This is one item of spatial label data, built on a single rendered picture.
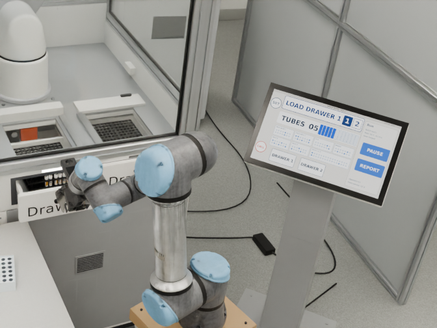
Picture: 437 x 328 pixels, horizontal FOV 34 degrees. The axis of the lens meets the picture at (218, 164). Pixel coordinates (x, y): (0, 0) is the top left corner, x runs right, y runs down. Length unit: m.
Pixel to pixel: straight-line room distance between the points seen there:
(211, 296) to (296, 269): 0.96
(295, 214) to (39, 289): 1.03
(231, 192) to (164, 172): 2.40
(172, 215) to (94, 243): 1.01
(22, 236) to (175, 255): 0.78
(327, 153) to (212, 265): 0.75
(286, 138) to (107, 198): 0.80
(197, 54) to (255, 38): 2.18
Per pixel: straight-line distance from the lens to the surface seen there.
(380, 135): 2.59
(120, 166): 2.57
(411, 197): 3.46
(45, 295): 2.30
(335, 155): 2.57
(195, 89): 2.55
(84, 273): 2.87
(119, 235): 2.80
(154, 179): 1.72
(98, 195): 2.08
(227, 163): 4.33
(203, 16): 2.43
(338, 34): 3.80
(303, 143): 2.59
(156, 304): 1.95
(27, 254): 2.44
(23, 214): 2.45
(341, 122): 2.60
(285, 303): 3.08
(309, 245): 2.85
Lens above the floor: 2.38
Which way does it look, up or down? 34 degrees down
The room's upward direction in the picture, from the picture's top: 9 degrees clockwise
